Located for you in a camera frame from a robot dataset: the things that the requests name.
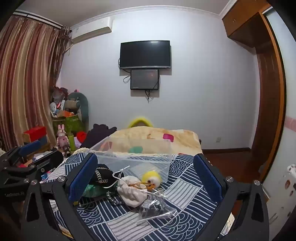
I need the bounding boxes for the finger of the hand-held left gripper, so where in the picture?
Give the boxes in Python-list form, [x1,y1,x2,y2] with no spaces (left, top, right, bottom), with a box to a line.
[0,140,42,167]
[3,149,64,179]

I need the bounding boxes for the grey green long plush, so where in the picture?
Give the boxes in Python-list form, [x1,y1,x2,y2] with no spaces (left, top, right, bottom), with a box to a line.
[65,92,89,127]

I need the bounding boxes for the cartoon sticker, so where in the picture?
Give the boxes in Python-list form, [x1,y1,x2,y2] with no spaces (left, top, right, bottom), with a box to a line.
[286,164,296,180]

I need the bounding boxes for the dark purple clothing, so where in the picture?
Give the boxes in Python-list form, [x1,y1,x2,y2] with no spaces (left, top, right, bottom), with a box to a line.
[80,123,118,149]

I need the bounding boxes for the blue wave patterned cloth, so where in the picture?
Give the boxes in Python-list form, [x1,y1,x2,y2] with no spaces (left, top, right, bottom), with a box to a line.
[42,148,234,241]

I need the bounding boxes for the pink bunny toy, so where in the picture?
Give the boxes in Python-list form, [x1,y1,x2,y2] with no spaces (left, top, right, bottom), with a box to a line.
[57,124,70,151]

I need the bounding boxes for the wooden overhead cabinet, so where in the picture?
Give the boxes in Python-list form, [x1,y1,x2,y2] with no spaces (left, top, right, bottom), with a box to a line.
[222,0,273,48]

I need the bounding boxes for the white drawstring pouch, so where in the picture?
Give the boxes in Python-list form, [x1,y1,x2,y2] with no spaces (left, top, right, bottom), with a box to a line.
[117,175,148,208]

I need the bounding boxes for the red box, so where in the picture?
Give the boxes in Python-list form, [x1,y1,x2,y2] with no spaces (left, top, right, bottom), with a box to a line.
[23,126,47,142]

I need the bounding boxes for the clear plastic storage box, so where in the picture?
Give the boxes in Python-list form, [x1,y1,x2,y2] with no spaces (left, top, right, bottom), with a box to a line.
[89,135,173,183]

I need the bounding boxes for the green knitted sock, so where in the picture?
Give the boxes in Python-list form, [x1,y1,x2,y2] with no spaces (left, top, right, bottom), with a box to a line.
[82,184,109,197]

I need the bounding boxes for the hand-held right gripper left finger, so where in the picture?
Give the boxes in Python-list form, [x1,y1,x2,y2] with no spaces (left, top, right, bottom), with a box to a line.
[20,153,99,241]

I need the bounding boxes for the white air conditioner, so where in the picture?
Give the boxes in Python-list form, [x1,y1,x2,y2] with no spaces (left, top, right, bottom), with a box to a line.
[70,18,112,44]

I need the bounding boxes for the black white braided cord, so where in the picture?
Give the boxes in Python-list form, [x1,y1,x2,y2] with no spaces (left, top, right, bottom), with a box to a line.
[106,190,124,205]

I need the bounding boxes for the small black wall monitor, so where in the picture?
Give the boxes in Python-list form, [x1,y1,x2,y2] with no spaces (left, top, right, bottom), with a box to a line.
[130,69,160,90]

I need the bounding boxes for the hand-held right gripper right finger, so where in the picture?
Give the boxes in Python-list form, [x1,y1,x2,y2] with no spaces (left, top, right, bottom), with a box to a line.
[194,153,270,241]

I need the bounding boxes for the clear plastic bag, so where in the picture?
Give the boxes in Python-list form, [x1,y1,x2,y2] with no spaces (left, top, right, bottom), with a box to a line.
[136,192,178,225]

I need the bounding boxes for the pile of assorted toys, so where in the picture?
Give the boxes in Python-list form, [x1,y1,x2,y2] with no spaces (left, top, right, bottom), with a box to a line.
[50,87,77,118]

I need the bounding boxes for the yellow plush arch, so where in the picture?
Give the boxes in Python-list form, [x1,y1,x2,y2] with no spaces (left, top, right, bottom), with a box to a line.
[128,116,154,128]

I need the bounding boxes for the beige plush blanket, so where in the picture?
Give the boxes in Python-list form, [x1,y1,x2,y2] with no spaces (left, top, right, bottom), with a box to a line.
[99,127,201,156]

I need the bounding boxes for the black studded pouch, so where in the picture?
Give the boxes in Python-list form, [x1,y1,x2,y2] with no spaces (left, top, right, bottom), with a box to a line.
[89,163,125,186]

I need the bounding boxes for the yellow plush ball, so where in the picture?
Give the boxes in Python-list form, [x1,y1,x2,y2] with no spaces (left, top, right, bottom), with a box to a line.
[142,171,161,187]

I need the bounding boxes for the green cardboard box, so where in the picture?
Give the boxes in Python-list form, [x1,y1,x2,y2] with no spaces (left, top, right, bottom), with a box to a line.
[53,115,84,137]

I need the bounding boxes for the striped brown curtain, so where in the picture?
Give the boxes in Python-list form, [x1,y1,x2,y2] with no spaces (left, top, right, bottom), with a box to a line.
[0,16,70,149]

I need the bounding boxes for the white sliding wardrobe door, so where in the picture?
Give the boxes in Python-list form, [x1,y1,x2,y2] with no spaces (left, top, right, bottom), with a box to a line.
[261,9,296,232]

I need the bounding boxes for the black wall television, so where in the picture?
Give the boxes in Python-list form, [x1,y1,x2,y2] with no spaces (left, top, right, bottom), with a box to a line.
[119,40,172,69]

